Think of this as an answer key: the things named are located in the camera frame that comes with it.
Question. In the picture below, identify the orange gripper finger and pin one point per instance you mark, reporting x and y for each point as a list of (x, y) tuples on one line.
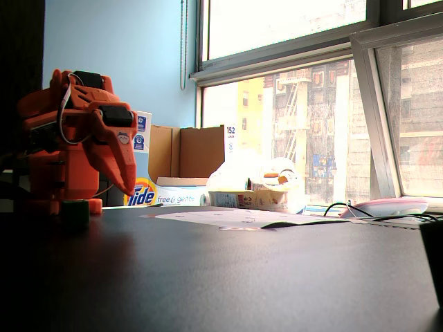
[(104, 155), (126, 162)]

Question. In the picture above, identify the green cube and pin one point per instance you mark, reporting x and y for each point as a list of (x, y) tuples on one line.
[(76, 211)]

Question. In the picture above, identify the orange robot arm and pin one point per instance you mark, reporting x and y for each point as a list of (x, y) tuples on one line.
[(45, 103)]

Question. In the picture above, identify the white numbered grid paper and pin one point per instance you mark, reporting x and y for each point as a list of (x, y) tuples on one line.
[(221, 217)]

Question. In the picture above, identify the white plate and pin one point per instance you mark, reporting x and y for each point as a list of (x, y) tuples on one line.
[(131, 206)]

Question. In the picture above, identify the Tide detergent cardboard box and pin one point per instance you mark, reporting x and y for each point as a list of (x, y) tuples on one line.
[(200, 152)]

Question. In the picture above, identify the clear plastic bag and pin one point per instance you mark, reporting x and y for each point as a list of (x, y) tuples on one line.
[(239, 173)]

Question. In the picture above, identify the dark curtain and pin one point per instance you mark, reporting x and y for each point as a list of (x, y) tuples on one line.
[(20, 52)]

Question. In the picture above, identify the open window sash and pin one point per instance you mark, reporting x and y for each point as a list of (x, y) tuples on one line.
[(373, 114)]

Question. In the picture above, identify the pink white flat device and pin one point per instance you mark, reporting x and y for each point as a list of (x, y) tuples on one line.
[(391, 205)]

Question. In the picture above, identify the dark object at table edge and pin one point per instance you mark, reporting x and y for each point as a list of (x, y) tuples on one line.
[(434, 259)]

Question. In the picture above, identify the grey window frame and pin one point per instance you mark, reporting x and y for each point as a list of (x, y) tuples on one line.
[(277, 55)]

